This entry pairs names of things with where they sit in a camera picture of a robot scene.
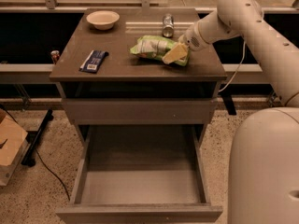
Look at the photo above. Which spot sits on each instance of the cardboard box left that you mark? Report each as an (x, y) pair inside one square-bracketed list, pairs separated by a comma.
[(12, 145)]

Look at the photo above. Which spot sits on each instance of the green rice chip bag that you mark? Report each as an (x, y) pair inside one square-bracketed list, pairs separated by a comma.
[(154, 47)]

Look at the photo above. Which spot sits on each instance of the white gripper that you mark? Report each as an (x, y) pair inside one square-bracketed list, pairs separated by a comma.
[(192, 40)]

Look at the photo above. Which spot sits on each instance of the grey drawer cabinet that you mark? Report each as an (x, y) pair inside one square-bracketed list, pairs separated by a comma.
[(122, 75)]

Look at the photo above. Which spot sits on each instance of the silver drink can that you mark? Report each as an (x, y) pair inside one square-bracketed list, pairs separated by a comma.
[(168, 25)]

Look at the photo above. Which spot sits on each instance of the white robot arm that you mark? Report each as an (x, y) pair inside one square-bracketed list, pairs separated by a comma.
[(263, 176)]

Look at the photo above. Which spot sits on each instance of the open grey middle drawer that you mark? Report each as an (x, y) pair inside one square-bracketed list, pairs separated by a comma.
[(148, 174)]

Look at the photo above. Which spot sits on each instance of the white ceramic bowl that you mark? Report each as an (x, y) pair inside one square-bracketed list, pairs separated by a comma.
[(103, 20)]

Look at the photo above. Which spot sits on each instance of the closed grey top drawer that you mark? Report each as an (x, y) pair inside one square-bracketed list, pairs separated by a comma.
[(139, 111)]

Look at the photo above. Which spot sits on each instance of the black stand leg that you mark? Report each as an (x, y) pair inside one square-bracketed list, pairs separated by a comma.
[(34, 138)]

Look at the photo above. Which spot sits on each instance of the red can behind cabinet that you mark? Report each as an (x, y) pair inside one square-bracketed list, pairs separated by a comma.
[(55, 55)]

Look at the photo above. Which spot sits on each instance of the dark blue snack packet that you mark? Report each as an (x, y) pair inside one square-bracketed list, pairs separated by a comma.
[(93, 61)]

